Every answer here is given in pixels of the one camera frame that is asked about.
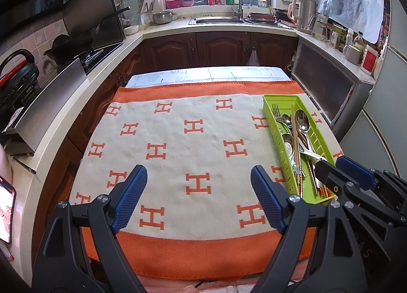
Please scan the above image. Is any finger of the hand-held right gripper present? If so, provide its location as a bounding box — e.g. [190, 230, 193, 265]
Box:
[335, 156, 407, 215]
[314, 160, 395, 226]

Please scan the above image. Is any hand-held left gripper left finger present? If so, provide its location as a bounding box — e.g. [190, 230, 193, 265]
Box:
[32, 164, 148, 293]

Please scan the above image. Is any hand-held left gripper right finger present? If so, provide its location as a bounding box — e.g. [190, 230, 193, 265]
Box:
[251, 165, 382, 293]

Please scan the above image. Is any green plastic utensil tray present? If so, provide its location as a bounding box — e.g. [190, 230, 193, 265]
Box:
[262, 94, 338, 205]

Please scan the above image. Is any large steel spoon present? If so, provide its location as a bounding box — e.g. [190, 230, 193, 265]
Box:
[295, 110, 314, 154]

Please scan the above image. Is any steel fork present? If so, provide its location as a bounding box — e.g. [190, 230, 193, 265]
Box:
[271, 103, 288, 131]

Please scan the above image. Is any grey refrigerator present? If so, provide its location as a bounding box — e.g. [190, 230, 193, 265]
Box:
[333, 0, 407, 181]

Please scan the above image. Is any orange and cream printed blanket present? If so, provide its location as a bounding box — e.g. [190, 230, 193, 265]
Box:
[68, 81, 345, 281]

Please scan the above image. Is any grey disinfection cabinet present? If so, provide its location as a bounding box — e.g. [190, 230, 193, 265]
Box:
[290, 37, 376, 132]

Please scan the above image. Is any red box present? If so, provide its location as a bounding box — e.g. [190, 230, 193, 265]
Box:
[360, 44, 380, 75]

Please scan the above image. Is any white mug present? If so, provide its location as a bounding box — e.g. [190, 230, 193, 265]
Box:
[342, 44, 361, 65]

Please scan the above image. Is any steel panel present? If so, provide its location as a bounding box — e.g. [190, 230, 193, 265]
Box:
[3, 57, 89, 155]

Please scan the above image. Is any clear bottle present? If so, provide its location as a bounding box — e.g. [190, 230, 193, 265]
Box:
[353, 32, 365, 53]

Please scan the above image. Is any white plastic bag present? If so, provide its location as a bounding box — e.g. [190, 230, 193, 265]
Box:
[247, 48, 261, 67]

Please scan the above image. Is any gas stove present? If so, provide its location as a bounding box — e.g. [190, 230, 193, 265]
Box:
[80, 43, 124, 72]

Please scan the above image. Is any glass teapot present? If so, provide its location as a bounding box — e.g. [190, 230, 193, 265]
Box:
[308, 12, 330, 41]

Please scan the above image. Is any black pressure cooker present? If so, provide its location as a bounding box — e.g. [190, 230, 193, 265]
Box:
[0, 49, 41, 113]

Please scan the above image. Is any white electric kettle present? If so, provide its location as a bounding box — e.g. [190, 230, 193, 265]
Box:
[287, 0, 317, 35]

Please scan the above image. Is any black wok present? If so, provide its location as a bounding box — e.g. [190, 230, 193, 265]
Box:
[44, 6, 131, 59]

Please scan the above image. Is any dish rack with plates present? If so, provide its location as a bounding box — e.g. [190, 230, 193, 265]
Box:
[244, 8, 295, 29]

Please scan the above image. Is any white kitchen countertop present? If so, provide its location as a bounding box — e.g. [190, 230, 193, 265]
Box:
[5, 15, 376, 249]

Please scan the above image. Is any steel pot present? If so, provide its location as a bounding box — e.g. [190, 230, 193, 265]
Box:
[152, 10, 174, 25]

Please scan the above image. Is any steel sink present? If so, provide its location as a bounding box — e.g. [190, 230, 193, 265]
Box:
[189, 16, 246, 25]

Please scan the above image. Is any steel splash guard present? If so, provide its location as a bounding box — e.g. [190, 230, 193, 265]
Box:
[61, 0, 127, 51]

